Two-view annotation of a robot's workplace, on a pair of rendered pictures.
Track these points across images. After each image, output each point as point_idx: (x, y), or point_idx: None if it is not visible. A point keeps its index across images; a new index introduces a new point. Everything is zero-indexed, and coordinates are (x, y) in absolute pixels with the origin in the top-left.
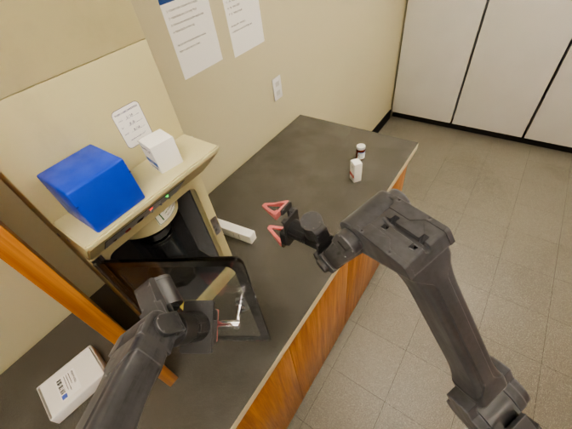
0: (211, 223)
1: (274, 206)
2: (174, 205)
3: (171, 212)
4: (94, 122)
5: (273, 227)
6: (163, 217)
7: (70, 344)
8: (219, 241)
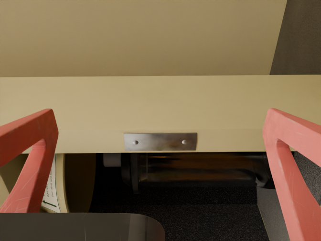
0: (138, 150)
1: (14, 157)
2: (53, 167)
3: (54, 187)
4: None
5: (281, 138)
6: (51, 203)
7: None
8: (224, 148)
